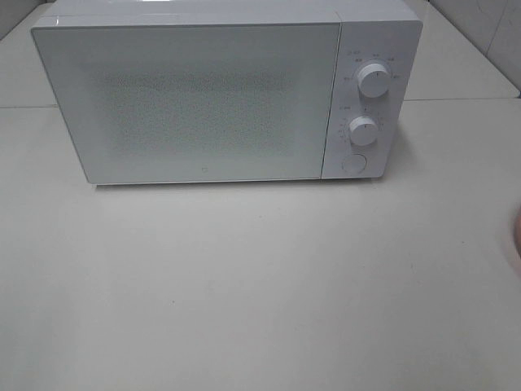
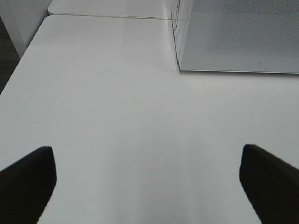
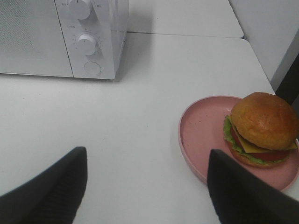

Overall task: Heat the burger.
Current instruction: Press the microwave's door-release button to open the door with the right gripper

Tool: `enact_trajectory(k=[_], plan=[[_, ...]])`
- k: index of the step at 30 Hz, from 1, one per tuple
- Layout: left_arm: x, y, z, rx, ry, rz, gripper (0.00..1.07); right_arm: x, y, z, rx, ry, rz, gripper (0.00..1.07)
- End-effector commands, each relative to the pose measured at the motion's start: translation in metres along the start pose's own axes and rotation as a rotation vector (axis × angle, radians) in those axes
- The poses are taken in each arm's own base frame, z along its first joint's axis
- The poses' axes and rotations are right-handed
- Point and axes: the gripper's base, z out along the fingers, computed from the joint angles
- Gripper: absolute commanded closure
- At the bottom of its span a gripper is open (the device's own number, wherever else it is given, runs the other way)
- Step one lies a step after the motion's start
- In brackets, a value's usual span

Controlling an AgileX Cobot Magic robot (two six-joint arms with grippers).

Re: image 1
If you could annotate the lower white round knob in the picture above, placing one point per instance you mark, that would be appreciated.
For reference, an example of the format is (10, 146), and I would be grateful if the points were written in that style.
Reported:
(363, 131)

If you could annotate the white microwave oven body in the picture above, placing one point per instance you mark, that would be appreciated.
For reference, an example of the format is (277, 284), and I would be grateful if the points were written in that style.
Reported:
(387, 31)

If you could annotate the pink round plate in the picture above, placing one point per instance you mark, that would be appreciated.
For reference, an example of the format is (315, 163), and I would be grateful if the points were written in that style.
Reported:
(516, 231)

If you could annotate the upper white round knob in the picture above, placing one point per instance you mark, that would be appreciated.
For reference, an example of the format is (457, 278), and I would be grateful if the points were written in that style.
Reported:
(373, 78)

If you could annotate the white microwave door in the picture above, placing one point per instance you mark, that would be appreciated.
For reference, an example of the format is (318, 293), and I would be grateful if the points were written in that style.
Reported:
(194, 103)

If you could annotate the white round knob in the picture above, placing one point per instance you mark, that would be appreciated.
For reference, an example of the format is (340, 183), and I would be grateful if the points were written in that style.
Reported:
(373, 78)
(363, 131)

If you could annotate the round white door button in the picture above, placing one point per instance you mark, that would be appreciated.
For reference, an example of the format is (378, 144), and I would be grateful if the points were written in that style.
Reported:
(353, 165)

